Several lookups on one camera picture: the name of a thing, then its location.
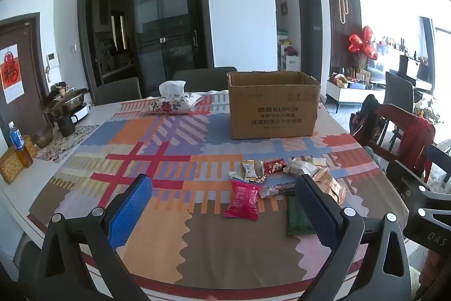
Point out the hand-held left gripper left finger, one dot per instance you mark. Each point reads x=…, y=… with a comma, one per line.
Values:
x=130, y=209

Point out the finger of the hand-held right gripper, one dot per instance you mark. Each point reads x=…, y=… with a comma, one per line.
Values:
x=412, y=181

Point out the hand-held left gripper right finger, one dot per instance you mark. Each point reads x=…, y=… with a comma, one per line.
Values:
x=317, y=213

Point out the white cake packet red stripe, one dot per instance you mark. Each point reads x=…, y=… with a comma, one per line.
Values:
x=278, y=189

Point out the brown cardboard box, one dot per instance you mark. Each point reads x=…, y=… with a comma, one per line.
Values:
x=271, y=117

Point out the green snack packet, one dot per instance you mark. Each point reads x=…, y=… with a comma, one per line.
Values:
x=297, y=220

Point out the beige orange snack packet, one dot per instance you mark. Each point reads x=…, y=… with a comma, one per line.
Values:
x=331, y=186

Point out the red garment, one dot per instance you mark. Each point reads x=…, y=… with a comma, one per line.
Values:
x=417, y=138

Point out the crumpled silver white packet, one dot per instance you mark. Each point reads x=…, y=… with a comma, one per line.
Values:
x=303, y=167

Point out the colourful patchwork tablecloth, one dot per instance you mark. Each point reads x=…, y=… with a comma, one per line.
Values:
x=158, y=153

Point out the dark red snack packet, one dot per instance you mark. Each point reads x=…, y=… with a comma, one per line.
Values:
x=274, y=166

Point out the red brown wooden chair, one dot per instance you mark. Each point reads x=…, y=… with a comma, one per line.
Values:
x=385, y=109

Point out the small golden brown snack packet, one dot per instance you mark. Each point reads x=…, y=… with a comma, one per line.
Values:
x=249, y=171

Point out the dark green garment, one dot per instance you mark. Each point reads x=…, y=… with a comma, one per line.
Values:
x=368, y=110

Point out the floral placemat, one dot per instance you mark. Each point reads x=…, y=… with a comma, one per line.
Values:
x=70, y=146

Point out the dark grey chair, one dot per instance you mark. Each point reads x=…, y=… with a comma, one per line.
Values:
x=398, y=93

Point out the black mug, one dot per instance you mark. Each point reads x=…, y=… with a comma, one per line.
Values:
x=66, y=127

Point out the white low sideboard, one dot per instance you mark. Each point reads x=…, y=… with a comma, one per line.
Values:
x=347, y=94

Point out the floral tissue box cover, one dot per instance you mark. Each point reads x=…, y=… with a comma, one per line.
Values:
x=172, y=105

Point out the brass bowl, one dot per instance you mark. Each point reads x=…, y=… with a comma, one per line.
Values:
x=43, y=138

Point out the grey dining chair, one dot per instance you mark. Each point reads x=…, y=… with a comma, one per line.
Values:
x=204, y=79
x=118, y=91

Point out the electric hot pot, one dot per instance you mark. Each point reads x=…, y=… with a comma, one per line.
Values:
x=68, y=101

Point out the woven wicker box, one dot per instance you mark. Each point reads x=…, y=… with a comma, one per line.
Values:
x=12, y=165

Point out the blue label drink bottle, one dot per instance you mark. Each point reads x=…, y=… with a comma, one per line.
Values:
x=17, y=142

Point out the red foil balloon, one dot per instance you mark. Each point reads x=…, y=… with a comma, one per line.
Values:
x=363, y=43

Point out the white drawer shelf unit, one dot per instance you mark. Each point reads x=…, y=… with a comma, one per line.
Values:
x=291, y=63

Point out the white intercom panel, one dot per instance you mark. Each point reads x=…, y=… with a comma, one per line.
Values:
x=53, y=60

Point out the dark interior door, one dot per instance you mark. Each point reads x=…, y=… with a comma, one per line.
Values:
x=310, y=33

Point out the red paper door poster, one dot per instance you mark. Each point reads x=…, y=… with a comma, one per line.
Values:
x=10, y=75

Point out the brown entrance door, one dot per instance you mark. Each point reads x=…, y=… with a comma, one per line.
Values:
x=31, y=50

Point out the dark sliding glass door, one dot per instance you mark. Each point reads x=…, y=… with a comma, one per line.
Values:
x=158, y=22

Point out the clip shaped wall lamp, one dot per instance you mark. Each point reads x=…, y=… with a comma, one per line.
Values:
x=339, y=10

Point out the small framed wall picture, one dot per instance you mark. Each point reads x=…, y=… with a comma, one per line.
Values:
x=284, y=7

